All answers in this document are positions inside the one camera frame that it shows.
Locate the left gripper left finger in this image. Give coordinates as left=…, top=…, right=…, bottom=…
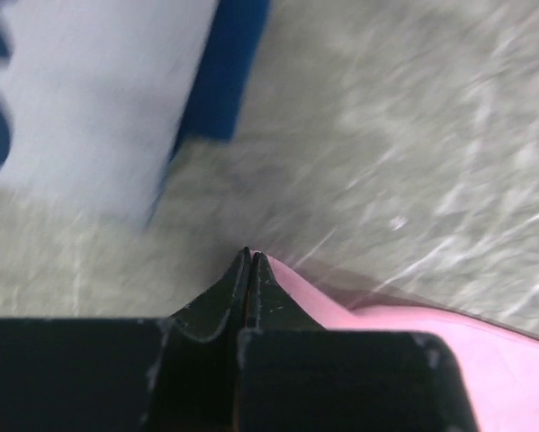
left=0, top=249, right=251, bottom=431

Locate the folded blue printed t shirt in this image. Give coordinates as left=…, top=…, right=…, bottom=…
left=0, top=0, right=270, bottom=226

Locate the pink t shirt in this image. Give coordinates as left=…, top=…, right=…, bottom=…
left=269, top=258, right=539, bottom=431

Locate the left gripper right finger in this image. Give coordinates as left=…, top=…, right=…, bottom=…
left=237, top=253, right=478, bottom=431

